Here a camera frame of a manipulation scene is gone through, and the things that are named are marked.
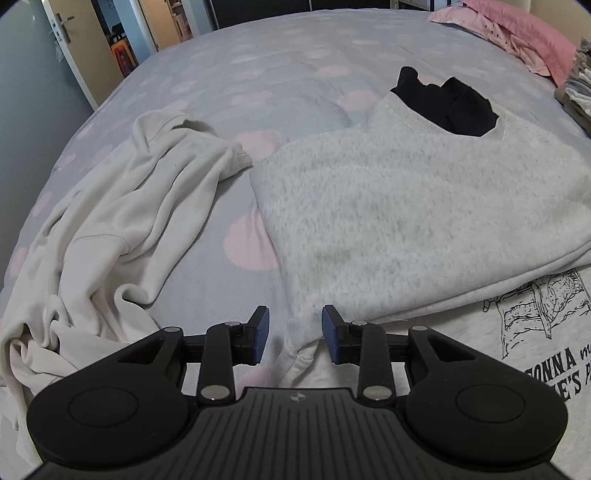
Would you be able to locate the black wardrobe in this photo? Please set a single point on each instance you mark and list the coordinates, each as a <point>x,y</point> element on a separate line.
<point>249,7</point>

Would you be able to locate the white bookshelf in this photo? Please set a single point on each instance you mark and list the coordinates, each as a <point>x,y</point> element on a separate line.
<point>178,18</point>

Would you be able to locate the orange framed picture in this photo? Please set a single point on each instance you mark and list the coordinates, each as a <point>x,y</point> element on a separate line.
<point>123,57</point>

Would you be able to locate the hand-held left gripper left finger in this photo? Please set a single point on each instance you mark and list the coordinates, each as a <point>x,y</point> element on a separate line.
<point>261,334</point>

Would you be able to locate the grey printed sweatshirt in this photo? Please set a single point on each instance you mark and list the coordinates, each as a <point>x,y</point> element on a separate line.
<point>392,221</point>

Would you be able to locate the light pink patterned pillow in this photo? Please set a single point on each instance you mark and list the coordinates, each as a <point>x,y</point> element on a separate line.
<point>461,18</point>

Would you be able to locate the stack of folded clothes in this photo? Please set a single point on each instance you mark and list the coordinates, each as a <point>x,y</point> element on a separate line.
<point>577,87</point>

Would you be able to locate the wooden door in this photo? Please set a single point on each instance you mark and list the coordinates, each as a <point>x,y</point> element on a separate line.
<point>83,50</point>

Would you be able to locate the cream hoodie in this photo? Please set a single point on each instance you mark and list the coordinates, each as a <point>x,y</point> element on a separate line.
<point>115,221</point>

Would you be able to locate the bed with pink dotted sheet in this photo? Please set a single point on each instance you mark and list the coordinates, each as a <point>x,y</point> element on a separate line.
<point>277,92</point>

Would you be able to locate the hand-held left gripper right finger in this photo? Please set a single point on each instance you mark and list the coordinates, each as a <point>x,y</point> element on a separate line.
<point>331,334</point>

